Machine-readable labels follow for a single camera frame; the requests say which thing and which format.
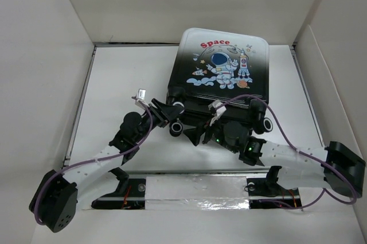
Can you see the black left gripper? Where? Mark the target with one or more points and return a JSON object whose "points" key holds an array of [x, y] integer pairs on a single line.
{"points": [[164, 113]]}

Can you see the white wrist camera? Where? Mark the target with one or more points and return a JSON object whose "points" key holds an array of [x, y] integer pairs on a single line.
{"points": [[140, 97], [217, 108]]}

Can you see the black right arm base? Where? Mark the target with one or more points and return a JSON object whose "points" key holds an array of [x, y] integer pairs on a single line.
{"points": [[268, 196]]}

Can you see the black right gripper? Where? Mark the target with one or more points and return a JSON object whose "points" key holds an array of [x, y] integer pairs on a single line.
{"points": [[194, 134]]}

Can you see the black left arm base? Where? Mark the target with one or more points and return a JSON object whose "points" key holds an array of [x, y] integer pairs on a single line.
{"points": [[128, 195]]}

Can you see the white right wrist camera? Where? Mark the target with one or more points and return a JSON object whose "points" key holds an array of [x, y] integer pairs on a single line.
{"points": [[217, 108]]}

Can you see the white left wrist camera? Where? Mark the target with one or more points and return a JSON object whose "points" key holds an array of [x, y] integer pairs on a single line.
{"points": [[140, 97]]}

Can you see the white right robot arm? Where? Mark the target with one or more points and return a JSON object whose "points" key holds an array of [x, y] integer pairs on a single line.
{"points": [[333, 167]]}

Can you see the black white space suitcase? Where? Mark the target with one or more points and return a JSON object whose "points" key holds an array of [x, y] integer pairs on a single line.
{"points": [[213, 65]]}

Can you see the aluminium mounting rail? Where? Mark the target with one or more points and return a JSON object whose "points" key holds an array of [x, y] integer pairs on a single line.
{"points": [[184, 198]]}

